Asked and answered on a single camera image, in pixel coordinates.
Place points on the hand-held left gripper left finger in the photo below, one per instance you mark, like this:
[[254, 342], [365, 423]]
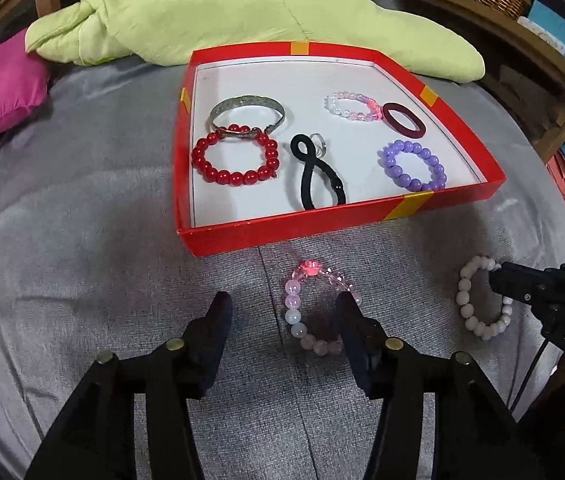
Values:
[[217, 330]]

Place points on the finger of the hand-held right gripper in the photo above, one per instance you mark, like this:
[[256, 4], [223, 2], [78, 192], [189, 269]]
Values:
[[517, 280]]

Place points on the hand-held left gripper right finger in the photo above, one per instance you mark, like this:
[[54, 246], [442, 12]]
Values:
[[352, 330]]

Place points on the red cardboard box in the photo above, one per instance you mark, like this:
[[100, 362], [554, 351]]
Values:
[[282, 190]]

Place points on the dark red bangle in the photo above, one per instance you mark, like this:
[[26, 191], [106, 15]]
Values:
[[390, 113]]

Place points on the silver metal bangle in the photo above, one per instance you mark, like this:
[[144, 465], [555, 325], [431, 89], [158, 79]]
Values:
[[222, 107]]

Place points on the grey blanket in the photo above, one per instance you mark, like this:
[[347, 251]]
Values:
[[87, 235]]

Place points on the wooden side table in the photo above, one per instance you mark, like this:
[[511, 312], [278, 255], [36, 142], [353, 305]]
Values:
[[527, 60]]

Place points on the light green quilt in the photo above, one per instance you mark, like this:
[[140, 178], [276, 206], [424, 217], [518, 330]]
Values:
[[242, 15]]

